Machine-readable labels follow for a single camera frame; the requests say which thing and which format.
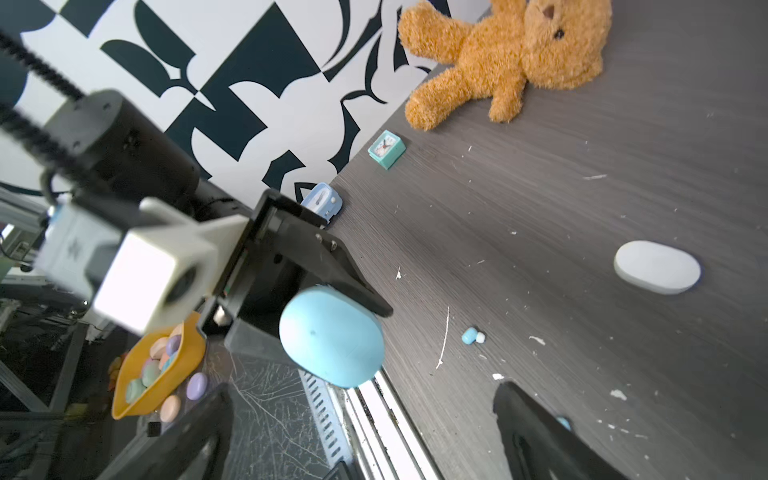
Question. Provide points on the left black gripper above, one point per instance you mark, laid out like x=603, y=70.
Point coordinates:
x=260, y=279

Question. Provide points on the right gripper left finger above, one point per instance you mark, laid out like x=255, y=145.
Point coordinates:
x=194, y=447

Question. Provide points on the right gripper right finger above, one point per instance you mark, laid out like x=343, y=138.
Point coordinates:
x=538, y=446

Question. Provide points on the blue earbud charging case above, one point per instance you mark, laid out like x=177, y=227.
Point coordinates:
x=332, y=337

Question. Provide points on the white earbud charging case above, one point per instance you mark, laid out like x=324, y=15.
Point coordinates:
x=656, y=267

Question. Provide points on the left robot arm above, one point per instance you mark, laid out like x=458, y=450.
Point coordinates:
x=101, y=144

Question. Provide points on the peach pebble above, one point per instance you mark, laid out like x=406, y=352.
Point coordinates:
x=170, y=409

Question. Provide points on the blue alarm clock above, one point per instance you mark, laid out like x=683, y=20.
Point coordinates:
x=324, y=201

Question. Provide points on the yellow bowl of pebbles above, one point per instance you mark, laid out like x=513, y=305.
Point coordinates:
x=158, y=364

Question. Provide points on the green alarm clock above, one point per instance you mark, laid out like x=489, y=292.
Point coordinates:
x=387, y=149

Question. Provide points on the brown teddy bear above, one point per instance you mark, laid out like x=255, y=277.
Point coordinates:
x=549, y=44

